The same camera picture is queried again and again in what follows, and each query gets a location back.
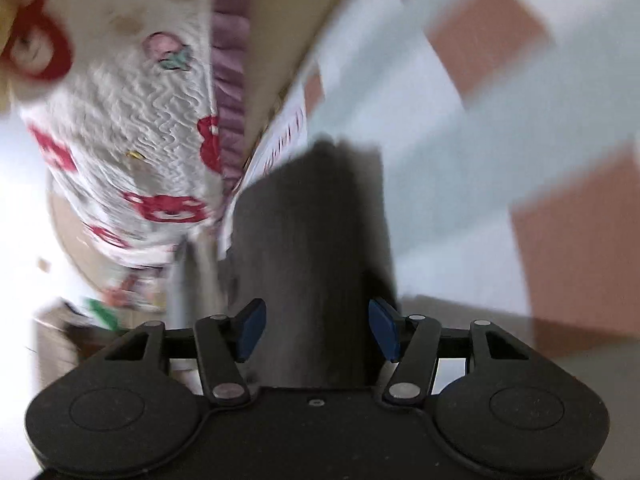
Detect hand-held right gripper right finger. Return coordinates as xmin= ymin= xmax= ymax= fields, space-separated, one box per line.
xmin=368 ymin=297 xmax=541 ymax=407

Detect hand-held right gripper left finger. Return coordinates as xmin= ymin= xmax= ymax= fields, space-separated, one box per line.
xmin=100 ymin=298 xmax=268 ymax=408

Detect dark brown knit sweater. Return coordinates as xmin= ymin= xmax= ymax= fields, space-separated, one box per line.
xmin=220 ymin=135 xmax=401 ymax=392

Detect grey folded sweatshirt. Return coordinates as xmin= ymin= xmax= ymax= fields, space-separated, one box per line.
xmin=167 ymin=237 xmax=201 ymax=331

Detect green and white plastic bag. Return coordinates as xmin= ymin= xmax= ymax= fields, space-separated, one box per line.
xmin=84 ymin=297 xmax=120 ymax=332

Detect cream bed headboard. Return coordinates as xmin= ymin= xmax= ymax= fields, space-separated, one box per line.
xmin=47 ymin=187 xmax=118 ymax=293

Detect checkered dog-print rug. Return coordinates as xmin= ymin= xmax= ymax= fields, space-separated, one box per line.
xmin=217 ymin=0 xmax=640 ymax=396

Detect white bear-print quilt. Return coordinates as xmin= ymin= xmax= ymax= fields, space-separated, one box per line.
xmin=205 ymin=0 xmax=266 ymax=196
xmin=0 ymin=0 xmax=226 ymax=271

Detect beige bed base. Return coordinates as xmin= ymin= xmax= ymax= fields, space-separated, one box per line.
xmin=242 ymin=0 xmax=373 ymax=171

